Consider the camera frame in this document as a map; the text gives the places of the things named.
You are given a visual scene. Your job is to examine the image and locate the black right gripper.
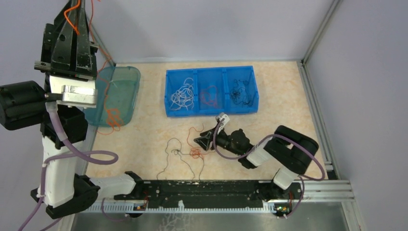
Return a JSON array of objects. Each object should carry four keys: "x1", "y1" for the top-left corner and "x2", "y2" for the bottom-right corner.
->
[{"x1": 194, "y1": 123, "x2": 242, "y2": 156}]

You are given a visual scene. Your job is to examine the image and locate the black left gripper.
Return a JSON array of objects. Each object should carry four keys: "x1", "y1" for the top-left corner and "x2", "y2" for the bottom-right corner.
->
[{"x1": 33, "y1": 0, "x2": 98, "y2": 96}]

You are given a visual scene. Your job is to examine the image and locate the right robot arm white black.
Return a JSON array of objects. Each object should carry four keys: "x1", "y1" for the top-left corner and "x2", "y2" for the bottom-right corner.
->
[{"x1": 194, "y1": 125, "x2": 324, "y2": 198}]

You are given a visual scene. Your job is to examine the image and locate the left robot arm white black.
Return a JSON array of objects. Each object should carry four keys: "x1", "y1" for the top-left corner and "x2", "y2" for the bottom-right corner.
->
[{"x1": 0, "y1": 0, "x2": 144, "y2": 219}]

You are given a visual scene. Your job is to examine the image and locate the blue three-compartment plastic bin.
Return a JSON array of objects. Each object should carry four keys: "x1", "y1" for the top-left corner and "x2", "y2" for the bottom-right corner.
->
[{"x1": 164, "y1": 66, "x2": 259, "y2": 117}]

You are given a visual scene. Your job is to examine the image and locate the teal translucent plastic tray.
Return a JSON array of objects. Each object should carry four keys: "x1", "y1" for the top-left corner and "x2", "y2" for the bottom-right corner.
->
[{"x1": 84, "y1": 66, "x2": 140, "y2": 129}]

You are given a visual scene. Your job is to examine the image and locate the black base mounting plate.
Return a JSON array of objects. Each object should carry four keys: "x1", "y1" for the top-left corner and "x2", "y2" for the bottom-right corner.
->
[{"x1": 140, "y1": 180, "x2": 281, "y2": 209}]

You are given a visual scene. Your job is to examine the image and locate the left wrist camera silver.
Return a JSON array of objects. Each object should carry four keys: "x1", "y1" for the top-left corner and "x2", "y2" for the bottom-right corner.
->
[{"x1": 49, "y1": 76, "x2": 98, "y2": 108}]

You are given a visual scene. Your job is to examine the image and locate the orange cable in bin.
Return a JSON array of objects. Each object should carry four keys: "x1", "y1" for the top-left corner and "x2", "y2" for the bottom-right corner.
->
[{"x1": 197, "y1": 84, "x2": 220, "y2": 109}]

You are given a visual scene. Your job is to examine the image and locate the white cables in bin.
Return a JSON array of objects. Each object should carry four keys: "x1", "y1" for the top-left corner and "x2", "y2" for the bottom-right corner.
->
[{"x1": 169, "y1": 76, "x2": 196, "y2": 112}]

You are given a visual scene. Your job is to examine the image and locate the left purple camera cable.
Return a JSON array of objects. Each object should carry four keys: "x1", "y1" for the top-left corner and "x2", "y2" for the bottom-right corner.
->
[{"x1": 17, "y1": 102, "x2": 119, "y2": 231}]

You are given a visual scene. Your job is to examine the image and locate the purple camera cable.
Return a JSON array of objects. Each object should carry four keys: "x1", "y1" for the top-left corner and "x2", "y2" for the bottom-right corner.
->
[
  {"x1": 17, "y1": 102, "x2": 119, "y2": 231},
  {"x1": 212, "y1": 121, "x2": 326, "y2": 219}
]

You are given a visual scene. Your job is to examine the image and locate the black cables in bin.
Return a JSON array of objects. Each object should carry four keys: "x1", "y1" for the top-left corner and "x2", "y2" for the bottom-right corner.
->
[{"x1": 229, "y1": 79, "x2": 255, "y2": 106}]

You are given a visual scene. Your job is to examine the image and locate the white slotted cable duct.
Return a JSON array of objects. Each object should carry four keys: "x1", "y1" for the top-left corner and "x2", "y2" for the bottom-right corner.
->
[{"x1": 85, "y1": 201, "x2": 277, "y2": 214}]

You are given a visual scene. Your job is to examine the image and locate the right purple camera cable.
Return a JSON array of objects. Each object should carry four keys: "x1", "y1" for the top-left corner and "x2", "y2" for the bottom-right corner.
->
[{"x1": 212, "y1": 121, "x2": 326, "y2": 219}]

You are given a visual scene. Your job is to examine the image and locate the aluminium frame rail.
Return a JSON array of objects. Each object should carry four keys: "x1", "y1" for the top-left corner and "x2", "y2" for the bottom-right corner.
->
[{"x1": 297, "y1": 60, "x2": 366, "y2": 231}]

